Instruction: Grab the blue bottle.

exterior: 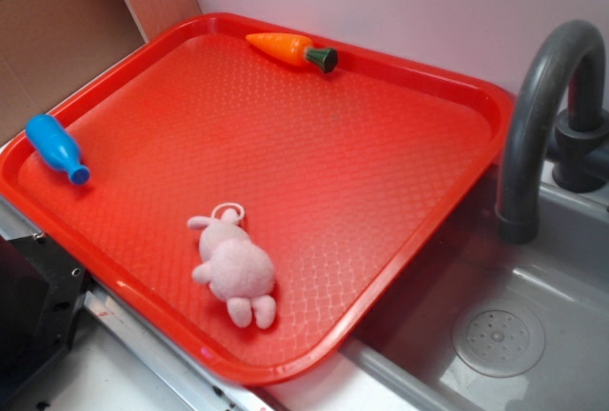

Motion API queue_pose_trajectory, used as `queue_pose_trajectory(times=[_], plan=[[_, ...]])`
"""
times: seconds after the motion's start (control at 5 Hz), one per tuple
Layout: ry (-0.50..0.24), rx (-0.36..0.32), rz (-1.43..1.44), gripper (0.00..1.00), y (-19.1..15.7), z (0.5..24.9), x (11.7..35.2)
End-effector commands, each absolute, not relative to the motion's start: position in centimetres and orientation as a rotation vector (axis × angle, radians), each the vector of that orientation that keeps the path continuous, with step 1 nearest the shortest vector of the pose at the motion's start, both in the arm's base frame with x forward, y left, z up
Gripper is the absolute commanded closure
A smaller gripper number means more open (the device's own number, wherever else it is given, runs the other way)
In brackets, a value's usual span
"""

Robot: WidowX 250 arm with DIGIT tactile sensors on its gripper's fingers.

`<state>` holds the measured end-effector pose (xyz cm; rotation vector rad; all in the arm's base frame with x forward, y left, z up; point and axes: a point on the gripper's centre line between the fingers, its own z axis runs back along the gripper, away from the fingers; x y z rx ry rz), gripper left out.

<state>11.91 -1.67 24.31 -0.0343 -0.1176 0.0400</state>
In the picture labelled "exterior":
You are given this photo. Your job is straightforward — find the round sink drain strainer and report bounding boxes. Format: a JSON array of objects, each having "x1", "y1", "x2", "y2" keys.
[{"x1": 452, "y1": 299, "x2": 545, "y2": 378}]

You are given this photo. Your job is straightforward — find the silver aluminium frame rail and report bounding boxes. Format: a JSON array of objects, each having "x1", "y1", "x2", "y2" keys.
[{"x1": 0, "y1": 191, "x2": 267, "y2": 411}]

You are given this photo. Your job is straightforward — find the pink plush bunny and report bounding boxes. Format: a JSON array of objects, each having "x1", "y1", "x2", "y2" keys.
[{"x1": 187, "y1": 203, "x2": 277, "y2": 329}]

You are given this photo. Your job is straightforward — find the grey curved toy faucet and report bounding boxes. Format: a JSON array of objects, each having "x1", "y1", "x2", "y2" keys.
[{"x1": 495, "y1": 20, "x2": 608, "y2": 245}]

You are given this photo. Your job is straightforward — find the orange toy carrot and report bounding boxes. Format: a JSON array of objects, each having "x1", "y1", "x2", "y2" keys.
[{"x1": 246, "y1": 32, "x2": 339, "y2": 73}]

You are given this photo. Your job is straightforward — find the grey toy sink basin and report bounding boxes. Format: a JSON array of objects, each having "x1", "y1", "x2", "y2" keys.
[{"x1": 342, "y1": 172, "x2": 608, "y2": 410}]

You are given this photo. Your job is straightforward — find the red plastic serving tray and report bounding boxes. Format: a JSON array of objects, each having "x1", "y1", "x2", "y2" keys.
[{"x1": 1, "y1": 13, "x2": 513, "y2": 385}]

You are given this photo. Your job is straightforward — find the brown cardboard panel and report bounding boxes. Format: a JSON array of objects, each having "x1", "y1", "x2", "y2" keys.
[{"x1": 1, "y1": 0, "x2": 200, "y2": 142}]

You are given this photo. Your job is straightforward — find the blue plastic toy bottle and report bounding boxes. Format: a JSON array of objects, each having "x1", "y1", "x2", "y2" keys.
[{"x1": 25, "y1": 114, "x2": 90, "y2": 186}]

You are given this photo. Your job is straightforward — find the black metal mount block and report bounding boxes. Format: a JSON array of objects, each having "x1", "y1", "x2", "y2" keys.
[{"x1": 1, "y1": 236, "x2": 90, "y2": 408}]

